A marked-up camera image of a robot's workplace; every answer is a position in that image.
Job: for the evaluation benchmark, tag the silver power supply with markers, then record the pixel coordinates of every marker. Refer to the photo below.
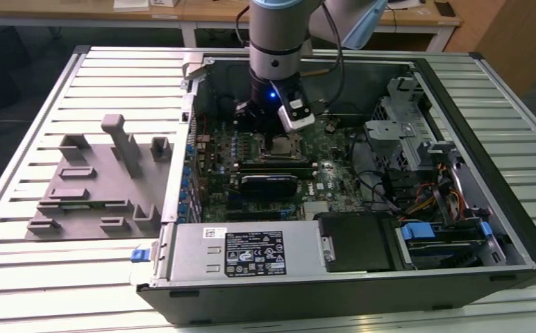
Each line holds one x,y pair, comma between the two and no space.
193,249

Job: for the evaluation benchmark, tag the CPU socket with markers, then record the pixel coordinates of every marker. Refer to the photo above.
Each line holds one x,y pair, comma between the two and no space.
286,160

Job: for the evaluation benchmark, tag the metal drive cage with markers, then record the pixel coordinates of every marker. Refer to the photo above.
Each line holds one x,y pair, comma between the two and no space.
387,135

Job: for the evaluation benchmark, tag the white box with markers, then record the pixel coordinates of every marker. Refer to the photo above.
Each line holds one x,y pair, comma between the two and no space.
131,4
163,2

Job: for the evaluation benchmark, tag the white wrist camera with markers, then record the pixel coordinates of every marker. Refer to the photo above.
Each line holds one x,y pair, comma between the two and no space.
298,121

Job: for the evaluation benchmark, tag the black phone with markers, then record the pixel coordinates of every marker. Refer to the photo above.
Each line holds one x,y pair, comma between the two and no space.
445,8

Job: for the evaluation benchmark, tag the wooden desk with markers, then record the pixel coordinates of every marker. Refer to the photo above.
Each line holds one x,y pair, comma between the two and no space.
40,14

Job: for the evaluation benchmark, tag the blue case latch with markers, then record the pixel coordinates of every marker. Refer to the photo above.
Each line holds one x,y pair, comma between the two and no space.
139,255

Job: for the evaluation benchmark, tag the black PC case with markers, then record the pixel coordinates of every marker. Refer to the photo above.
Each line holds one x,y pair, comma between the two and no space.
295,305

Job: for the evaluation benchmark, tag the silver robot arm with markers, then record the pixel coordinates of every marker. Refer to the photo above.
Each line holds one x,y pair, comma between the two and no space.
274,41

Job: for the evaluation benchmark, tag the blue disk carrier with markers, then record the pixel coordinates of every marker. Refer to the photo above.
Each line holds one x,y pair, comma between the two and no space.
415,231

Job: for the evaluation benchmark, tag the black expansion slot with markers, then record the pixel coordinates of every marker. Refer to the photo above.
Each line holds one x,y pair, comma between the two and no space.
254,215

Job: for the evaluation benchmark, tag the black round speaker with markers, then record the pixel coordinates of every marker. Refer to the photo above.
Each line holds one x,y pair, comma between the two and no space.
224,104

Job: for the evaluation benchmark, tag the green motherboard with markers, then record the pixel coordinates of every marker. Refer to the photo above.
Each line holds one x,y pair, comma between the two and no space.
336,177

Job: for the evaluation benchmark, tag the black plastic shroud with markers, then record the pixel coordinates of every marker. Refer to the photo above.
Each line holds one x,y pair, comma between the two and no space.
355,243

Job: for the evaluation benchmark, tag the grey parts rack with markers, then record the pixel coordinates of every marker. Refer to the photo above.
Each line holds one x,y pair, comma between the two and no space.
109,166

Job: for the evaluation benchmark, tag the blue plastic tab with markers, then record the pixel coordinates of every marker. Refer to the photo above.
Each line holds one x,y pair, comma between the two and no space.
485,230

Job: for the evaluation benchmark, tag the RAM slot black clips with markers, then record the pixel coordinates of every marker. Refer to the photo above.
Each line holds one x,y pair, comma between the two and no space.
272,163
272,170

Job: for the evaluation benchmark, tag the small silver heatsink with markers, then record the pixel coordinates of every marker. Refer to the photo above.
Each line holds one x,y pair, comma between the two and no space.
316,210

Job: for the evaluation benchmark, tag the wooden cabinet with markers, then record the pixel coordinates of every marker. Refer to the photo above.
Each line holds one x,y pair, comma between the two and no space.
518,41

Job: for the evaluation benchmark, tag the black graphics card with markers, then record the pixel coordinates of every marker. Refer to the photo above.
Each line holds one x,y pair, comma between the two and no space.
267,187

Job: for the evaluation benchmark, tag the green RAM stick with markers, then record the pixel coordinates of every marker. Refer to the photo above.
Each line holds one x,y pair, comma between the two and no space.
91,206

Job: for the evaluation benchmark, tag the silver square CPU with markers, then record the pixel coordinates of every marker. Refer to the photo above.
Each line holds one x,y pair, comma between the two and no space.
288,147

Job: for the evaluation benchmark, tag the round coin battery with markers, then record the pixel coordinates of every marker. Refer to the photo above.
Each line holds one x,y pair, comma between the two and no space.
328,127

